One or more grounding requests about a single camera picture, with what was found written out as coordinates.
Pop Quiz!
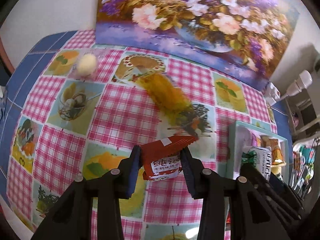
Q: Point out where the blue white tissue pack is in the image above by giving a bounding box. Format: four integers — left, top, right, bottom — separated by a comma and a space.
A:
0, 86, 8, 121

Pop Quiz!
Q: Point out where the white shelf unit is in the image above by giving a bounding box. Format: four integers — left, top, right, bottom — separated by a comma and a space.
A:
285, 89, 319, 141

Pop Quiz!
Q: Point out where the yellow clear cake packet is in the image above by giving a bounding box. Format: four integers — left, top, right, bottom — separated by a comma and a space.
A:
136, 73, 191, 124

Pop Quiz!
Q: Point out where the flower painting canvas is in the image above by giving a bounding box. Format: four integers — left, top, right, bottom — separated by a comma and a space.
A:
95, 0, 299, 90

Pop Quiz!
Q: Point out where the cluttered basket of items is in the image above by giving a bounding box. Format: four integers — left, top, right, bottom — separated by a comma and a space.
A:
289, 138, 319, 199

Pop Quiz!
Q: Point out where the white green cracker packet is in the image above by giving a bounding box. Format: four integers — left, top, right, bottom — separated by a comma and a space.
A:
241, 147, 272, 181

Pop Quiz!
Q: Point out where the white bulb socket lamp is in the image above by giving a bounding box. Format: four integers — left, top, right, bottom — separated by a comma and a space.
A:
264, 70, 312, 106

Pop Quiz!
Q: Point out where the yellow jelly cup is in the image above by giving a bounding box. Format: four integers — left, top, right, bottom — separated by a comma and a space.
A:
271, 161, 286, 175

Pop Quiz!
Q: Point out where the white teal-rimmed tray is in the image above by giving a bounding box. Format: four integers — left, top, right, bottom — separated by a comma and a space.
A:
224, 120, 293, 228

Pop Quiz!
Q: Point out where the red white milk biscuit packet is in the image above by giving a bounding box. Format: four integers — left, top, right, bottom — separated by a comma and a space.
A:
140, 135, 197, 181

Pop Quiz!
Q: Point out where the round pastry clear wrapper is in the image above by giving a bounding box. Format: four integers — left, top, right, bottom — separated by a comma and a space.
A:
73, 53, 98, 80

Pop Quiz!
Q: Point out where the checkered picture tablecloth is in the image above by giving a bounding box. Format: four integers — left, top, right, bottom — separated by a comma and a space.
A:
1, 30, 291, 229

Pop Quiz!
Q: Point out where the purple swiss roll packet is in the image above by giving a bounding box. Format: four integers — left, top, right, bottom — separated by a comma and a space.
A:
236, 126, 262, 152

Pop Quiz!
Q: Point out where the beige swiss roll packet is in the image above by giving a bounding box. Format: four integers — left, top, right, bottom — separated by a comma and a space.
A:
261, 135, 284, 165

